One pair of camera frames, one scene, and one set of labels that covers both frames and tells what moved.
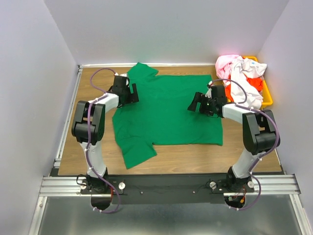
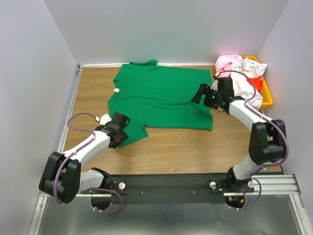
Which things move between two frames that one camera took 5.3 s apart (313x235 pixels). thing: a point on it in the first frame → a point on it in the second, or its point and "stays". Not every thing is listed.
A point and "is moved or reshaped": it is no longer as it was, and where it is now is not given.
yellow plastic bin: [267, 98] stays
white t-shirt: [241, 68] stays
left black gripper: [132, 97] → [123, 137]
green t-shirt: [161, 116] is moved or reshaped
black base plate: [158, 189] stays
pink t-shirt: [223, 66] stays
